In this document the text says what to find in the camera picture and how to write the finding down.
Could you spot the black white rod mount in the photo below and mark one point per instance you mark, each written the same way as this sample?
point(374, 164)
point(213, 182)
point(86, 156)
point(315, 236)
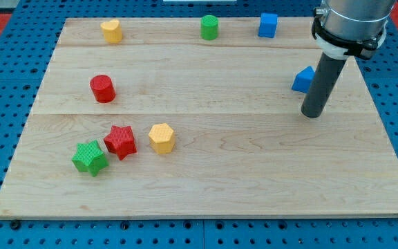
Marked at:
point(351, 31)

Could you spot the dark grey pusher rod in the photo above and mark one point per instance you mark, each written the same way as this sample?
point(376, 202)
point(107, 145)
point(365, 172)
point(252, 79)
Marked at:
point(326, 75)

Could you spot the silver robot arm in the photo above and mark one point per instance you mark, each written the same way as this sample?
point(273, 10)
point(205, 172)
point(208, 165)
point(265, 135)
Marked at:
point(370, 5)

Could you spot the yellow hexagon block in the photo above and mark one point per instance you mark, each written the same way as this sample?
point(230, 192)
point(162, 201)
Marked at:
point(162, 138)

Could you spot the blue triangle block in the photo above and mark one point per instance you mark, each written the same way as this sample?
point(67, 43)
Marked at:
point(303, 80)

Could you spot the blue cube block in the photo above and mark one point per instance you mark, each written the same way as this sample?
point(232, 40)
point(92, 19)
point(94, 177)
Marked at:
point(268, 24)

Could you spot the green cylinder block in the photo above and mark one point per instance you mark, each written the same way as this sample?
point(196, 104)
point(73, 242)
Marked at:
point(209, 27)

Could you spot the light wooden board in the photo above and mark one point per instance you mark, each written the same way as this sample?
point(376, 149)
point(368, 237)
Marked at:
point(243, 148)

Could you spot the red star block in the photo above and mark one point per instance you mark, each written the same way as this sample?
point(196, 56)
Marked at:
point(120, 141)

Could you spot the yellow heart block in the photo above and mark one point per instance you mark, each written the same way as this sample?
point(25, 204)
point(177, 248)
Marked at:
point(112, 31)

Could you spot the red cylinder block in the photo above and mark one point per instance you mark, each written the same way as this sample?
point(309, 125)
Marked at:
point(102, 88)

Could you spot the green star block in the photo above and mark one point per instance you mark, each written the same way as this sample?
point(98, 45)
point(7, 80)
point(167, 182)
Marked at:
point(90, 158)

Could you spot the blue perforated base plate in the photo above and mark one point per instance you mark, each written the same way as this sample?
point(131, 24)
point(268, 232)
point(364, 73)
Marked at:
point(26, 45)

